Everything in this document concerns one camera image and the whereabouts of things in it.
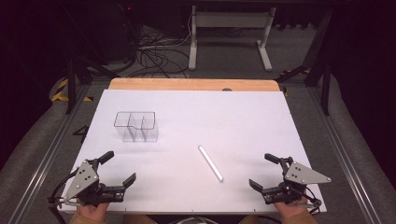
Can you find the aluminium floor rail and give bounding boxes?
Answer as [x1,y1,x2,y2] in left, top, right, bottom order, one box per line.
[6,84,92,224]
[306,85,389,224]

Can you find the white pen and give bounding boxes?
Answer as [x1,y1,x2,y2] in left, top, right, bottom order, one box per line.
[197,144,225,183]

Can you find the person's left hand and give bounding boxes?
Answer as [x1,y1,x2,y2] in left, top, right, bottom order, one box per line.
[76,202,110,219]

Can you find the person's right hand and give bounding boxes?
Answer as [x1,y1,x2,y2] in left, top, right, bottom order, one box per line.
[273,198,310,219]

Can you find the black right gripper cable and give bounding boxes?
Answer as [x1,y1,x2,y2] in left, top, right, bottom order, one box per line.
[297,186,323,217]

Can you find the black metal stand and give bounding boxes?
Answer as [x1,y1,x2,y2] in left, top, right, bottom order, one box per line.
[275,7,333,117]
[60,6,120,116]

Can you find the clear plastic divided organizer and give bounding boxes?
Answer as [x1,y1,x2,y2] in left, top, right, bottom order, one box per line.
[113,110,160,144]

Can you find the small black triangular bracket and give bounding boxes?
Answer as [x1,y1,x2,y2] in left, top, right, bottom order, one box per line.
[72,124,91,145]

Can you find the yellow black hazard tape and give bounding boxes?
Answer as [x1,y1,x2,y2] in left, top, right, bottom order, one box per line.
[50,77,94,103]

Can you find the white metal desk frame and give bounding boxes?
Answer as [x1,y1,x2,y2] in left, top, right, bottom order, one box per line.
[188,5,277,73]

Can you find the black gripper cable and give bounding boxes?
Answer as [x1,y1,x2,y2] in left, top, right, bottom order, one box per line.
[297,186,323,217]
[47,167,80,224]

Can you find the wooden table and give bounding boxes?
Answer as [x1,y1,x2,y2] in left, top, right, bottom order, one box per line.
[107,77,281,93]

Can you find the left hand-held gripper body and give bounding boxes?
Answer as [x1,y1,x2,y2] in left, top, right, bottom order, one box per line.
[64,158,126,207]

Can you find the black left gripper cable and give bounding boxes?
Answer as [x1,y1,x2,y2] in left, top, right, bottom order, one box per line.
[47,167,80,224]

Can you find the tangle of black floor cables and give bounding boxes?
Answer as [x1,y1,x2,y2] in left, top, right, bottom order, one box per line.
[122,6,191,79]

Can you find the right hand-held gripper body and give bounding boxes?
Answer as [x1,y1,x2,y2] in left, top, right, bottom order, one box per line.
[262,156,332,205]

